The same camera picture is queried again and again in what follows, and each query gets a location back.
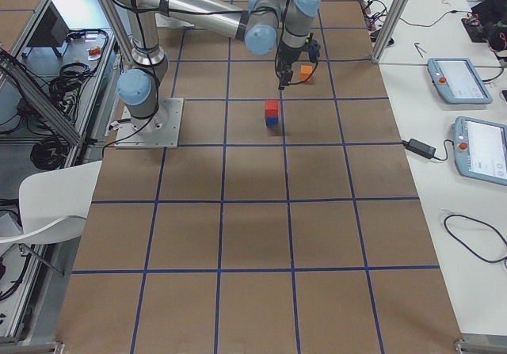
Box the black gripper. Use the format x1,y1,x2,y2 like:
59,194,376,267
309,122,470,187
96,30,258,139
275,43,303,90

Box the red wooden block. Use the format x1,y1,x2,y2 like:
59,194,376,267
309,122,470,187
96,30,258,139
265,99,280,118

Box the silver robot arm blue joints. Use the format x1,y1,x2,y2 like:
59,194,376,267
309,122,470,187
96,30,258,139
90,0,322,129

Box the orange wooden block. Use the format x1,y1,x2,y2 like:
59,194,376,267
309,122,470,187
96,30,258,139
299,64,314,82

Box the blue wooden block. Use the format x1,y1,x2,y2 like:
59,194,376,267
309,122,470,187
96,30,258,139
265,116,279,128

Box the brown paper table cover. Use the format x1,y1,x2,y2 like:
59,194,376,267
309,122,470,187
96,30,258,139
56,0,459,353

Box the black power adapter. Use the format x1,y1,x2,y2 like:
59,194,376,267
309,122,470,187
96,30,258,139
402,139,436,159

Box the far blue teach pendant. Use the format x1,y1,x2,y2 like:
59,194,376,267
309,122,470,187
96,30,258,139
427,58,493,105

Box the blue teach pendant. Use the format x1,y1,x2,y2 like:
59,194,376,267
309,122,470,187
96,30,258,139
452,116,506,186
427,58,493,105

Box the red snack packet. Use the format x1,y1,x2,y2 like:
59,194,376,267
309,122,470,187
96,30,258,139
87,46,101,61

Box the near blue teach pendant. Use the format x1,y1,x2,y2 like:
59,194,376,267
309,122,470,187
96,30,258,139
452,116,506,186

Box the white plastic chair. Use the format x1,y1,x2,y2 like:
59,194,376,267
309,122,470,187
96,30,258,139
1,161,102,245

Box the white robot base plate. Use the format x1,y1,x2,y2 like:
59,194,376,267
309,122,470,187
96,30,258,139
114,98,185,149

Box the aluminium frame post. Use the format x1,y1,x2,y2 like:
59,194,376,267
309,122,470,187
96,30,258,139
371,0,409,64

